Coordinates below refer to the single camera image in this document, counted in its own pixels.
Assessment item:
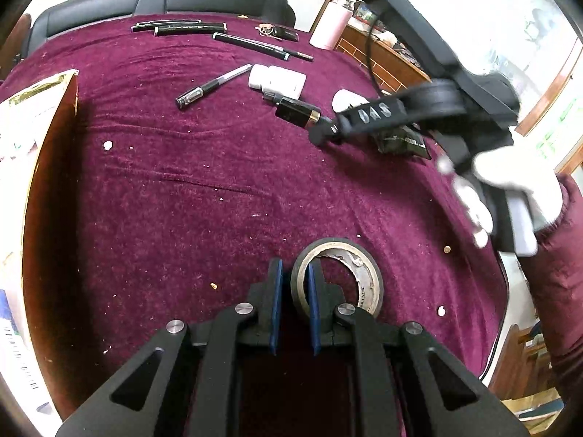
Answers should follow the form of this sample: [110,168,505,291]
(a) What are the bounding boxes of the black marker blue caps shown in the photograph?
[212,33,291,61]

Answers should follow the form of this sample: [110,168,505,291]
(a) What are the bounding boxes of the black sachet packet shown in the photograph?
[377,125,431,161]

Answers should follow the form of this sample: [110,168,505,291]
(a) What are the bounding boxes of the clear pen black grip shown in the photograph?
[175,64,253,111]

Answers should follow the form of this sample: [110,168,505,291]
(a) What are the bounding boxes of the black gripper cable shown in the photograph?
[364,7,390,101]

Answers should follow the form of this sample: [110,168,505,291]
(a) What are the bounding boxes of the white pill bottle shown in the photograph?
[248,64,307,98]

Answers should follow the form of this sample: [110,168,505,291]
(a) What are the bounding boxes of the maroon tablecloth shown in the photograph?
[0,13,508,437]

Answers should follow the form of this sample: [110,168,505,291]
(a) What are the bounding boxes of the black leather sofa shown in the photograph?
[27,0,297,51]

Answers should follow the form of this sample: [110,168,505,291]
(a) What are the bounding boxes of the black marker beige cap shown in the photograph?
[154,23,227,37]

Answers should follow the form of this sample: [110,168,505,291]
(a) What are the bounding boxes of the white oval object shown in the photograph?
[332,88,372,112]

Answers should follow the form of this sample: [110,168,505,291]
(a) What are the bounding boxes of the pink thermos bottle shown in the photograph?
[310,0,358,51]

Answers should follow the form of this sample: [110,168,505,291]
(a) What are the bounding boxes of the black tube gold tip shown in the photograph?
[274,97,335,129]

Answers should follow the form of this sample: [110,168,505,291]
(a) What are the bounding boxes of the black marker purple cap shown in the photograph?
[131,19,202,34]

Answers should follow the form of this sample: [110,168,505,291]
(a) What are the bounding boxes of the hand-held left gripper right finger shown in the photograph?
[307,261,529,437]

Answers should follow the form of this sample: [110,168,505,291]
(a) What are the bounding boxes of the person's right hand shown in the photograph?
[437,146,566,256]

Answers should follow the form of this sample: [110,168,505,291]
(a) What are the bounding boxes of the gold-edged cardboard box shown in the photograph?
[0,68,80,424]

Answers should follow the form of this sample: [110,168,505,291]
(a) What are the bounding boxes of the wooden cabinet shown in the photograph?
[337,4,431,96]

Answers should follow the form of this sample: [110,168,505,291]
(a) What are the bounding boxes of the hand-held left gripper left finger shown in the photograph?
[57,259,284,437]

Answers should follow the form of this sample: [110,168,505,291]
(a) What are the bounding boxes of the person's right forearm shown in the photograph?
[517,173,583,401]

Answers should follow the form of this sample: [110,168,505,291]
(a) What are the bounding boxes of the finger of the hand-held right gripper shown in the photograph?
[308,116,348,146]

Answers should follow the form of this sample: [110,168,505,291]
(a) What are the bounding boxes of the black tape roll beige core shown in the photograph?
[290,237,384,324]

